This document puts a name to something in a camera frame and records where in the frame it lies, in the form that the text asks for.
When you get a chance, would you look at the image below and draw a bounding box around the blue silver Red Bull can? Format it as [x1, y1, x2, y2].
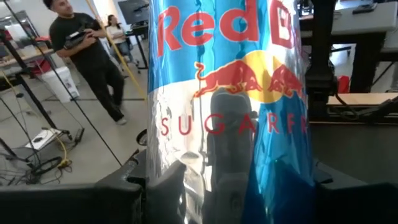
[146, 0, 315, 224]

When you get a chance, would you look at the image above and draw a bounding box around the black metal table frame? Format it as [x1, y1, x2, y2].
[309, 104, 398, 126]

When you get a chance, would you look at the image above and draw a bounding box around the black background desk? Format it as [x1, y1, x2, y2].
[126, 24, 150, 71]

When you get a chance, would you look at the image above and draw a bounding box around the person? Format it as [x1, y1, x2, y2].
[42, 0, 128, 126]
[105, 14, 135, 63]

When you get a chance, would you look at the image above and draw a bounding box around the dark computer monitor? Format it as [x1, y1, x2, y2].
[117, 0, 150, 26]

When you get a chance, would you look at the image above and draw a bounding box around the black braided cable sleeve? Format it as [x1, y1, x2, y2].
[338, 95, 398, 124]

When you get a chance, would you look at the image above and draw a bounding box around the small black round wheel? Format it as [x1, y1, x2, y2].
[136, 128, 149, 147]

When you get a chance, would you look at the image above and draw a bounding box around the black handheld device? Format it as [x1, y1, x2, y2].
[63, 20, 100, 50]

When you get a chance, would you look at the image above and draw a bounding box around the yellow floor cable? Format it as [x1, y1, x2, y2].
[54, 133, 73, 170]

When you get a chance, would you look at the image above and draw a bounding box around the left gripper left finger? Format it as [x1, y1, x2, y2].
[0, 149, 149, 224]

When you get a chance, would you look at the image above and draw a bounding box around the black stand pole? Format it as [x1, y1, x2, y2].
[0, 27, 60, 130]

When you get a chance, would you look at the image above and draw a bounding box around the small red container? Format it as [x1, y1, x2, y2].
[337, 74, 351, 94]

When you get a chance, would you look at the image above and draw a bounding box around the white flat floor box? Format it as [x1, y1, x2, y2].
[24, 127, 63, 152]

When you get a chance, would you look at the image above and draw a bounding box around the black floor cable tangle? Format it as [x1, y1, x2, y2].
[0, 136, 75, 187]

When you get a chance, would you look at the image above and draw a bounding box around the wooden background desk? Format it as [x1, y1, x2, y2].
[0, 43, 55, 78]

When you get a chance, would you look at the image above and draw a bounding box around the red background object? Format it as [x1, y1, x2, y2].
[29, 57, 52, 75]

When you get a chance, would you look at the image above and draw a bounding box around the white plastic bin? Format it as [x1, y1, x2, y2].
[41, 66, 81, 104]

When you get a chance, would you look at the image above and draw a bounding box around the black hanging cable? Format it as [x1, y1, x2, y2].
[2, 0, 124, 167]

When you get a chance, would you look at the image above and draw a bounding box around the yellow hanging cable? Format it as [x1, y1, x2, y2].
[85, 0, 147, 101]

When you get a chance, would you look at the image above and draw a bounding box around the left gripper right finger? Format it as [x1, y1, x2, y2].
[312, 160, 398, 224]

